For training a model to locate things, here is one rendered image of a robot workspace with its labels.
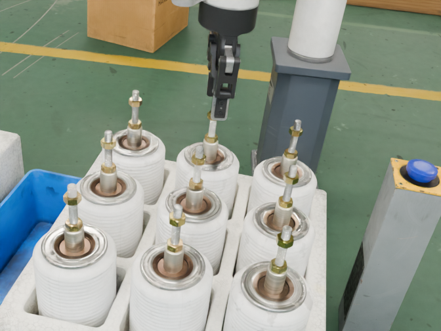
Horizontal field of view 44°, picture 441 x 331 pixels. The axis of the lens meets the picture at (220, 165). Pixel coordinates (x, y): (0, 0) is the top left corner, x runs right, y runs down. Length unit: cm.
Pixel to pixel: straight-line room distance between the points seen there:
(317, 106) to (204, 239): 48
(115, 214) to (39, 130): 67
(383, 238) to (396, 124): 84
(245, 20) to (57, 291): 39
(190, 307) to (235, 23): 34
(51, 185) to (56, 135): 33
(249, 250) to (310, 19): 50
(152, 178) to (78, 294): 25
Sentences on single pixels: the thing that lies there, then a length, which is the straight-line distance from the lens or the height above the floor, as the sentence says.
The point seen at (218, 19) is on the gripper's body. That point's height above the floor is 48.
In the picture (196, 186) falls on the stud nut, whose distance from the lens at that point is 70.
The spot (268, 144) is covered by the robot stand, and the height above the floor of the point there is 11.
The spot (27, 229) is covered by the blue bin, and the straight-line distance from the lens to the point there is 105.
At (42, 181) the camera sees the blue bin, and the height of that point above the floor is 10.
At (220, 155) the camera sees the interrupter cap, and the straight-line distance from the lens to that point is 83.
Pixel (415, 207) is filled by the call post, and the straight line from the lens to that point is 76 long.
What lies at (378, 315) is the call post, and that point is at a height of 7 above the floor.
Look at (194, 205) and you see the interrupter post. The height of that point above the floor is 26.
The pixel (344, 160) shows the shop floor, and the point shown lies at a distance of 137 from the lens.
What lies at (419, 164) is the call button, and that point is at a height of 33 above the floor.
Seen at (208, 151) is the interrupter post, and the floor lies 27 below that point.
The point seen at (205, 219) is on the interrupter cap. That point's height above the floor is 25.
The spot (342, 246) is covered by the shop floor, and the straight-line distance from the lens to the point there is 111.
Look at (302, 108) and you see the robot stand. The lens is 110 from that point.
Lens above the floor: 71
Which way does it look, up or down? 34 degrees down
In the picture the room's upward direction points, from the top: 8 degrees clockwise
